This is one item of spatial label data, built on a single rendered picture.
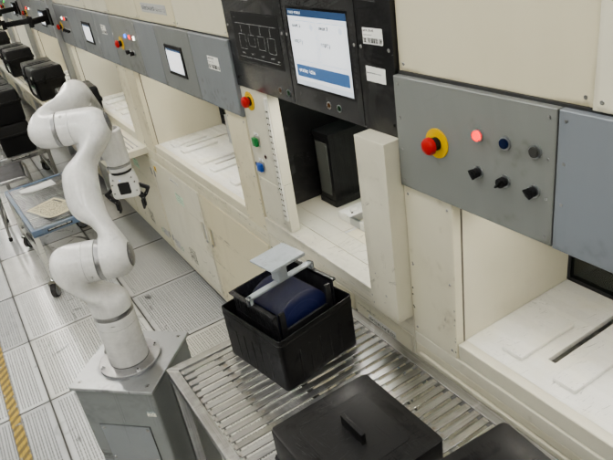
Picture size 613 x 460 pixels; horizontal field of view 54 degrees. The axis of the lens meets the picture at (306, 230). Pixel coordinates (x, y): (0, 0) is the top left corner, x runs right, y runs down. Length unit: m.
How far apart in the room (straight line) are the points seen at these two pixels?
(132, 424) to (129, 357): 0.21
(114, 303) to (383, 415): 0.84
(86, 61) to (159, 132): 1.52
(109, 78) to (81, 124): 3.18
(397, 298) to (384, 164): 0.40
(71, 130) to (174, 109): 1.78
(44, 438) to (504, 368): 2.16
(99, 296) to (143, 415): 0.39
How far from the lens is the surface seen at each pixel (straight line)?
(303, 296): 1.69
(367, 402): 1.51
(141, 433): 2.02
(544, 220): 1.23
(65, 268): 1.79
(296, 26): 1.75
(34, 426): 3.19
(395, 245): 1.58
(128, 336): 1.90
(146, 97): 3.51
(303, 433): 1.47
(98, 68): 4.98
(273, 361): 1.69
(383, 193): 1.52
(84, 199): 1.80
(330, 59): 1.64
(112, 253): 1.75
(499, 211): 1.30
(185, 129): 3.62
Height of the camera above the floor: 1.93
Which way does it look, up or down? 28 degrees down
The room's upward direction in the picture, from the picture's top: 9 degrees counter-clockwise
